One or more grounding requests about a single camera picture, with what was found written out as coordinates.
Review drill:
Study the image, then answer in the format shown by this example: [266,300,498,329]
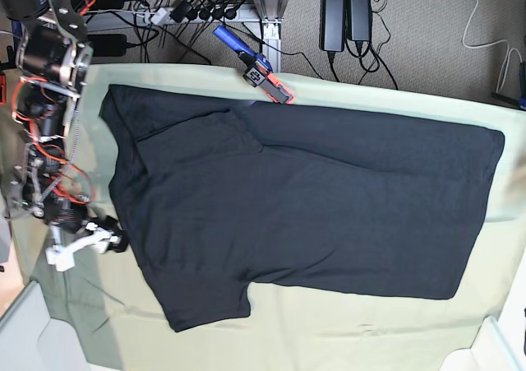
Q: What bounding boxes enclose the black power adapter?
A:
[347,0,372,42]
[319,0,345,53]

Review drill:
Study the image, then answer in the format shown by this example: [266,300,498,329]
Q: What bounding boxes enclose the white power strip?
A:
[140,1,243,26]

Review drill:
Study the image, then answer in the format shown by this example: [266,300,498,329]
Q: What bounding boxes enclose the white bin at left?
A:
[1,282,90,371]

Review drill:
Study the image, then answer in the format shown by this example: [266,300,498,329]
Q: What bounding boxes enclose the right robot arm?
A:
[1,0,128,255]

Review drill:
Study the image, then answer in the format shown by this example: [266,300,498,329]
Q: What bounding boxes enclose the black T-shirt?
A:
[100,85,505,332]

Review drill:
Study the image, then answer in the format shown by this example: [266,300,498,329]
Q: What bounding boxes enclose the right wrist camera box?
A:
[45,245,76,272]

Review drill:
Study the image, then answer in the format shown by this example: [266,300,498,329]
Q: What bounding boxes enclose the right black power adapter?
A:
[347,0,372,42]

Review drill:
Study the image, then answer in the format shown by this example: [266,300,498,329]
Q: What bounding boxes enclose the blue orange bar clamp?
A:
[213,26,294,104]

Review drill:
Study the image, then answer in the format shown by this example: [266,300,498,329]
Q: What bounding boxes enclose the white bin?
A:
[440,317,525,371]
[1,282,90,371]

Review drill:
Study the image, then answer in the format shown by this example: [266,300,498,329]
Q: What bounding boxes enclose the orange clamp pad left edge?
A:
[0,73,7,105]

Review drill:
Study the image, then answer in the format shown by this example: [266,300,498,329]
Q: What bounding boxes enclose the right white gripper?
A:
[68,216,129,253]

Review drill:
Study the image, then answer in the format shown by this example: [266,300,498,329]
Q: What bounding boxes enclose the aluminium frame post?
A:
[252,0,288,72]

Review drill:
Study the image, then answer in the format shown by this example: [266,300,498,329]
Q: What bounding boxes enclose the white grey cable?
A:
[441,0,526,95]

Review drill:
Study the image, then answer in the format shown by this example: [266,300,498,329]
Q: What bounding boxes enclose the light green table cloth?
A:
[6,64,525,370]

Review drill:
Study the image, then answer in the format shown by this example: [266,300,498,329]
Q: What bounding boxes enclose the left black power adapter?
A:
[319,0,345,53]

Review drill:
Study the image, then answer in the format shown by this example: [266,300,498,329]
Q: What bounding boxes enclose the white bin at right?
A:
[440,317,525,371]

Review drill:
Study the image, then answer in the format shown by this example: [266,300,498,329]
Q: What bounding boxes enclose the black power brick left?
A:
[88,34,127,57]

